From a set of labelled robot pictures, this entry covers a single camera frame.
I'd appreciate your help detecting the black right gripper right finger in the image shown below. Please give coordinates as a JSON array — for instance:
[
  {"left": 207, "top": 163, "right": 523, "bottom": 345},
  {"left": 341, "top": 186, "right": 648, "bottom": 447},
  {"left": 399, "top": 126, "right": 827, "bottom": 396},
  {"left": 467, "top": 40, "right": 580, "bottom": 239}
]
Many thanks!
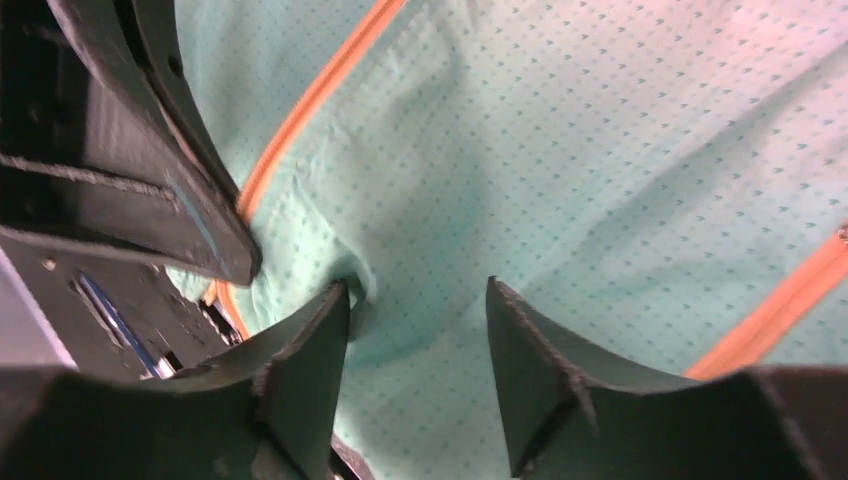
[{"left": 486, "top": 278, "right": 847, "bottom": 479}]

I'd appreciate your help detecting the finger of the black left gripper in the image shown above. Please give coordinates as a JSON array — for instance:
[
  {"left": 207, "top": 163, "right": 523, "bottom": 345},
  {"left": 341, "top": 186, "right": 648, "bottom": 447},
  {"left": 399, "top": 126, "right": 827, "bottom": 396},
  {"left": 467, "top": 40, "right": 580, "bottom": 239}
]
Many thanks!
[{"left": 1, "top": 1, "right": 261, "bottom": 285}]

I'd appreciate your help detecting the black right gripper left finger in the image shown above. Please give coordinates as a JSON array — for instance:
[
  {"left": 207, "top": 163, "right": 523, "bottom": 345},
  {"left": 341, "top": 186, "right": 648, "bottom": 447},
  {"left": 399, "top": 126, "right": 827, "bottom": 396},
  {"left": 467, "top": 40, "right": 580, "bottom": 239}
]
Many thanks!
[{"left": 1, "top": 281, "right": 350, "bottom": 479}]

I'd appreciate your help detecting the orange and teal gradient jacket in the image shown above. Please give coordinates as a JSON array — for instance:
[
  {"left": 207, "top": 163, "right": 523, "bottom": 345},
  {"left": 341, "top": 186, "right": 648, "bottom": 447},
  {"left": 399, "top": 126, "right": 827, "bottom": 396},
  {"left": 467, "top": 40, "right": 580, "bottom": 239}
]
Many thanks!
[{"left": 171, "top": 1, "right": 847, "bottom": 479}]

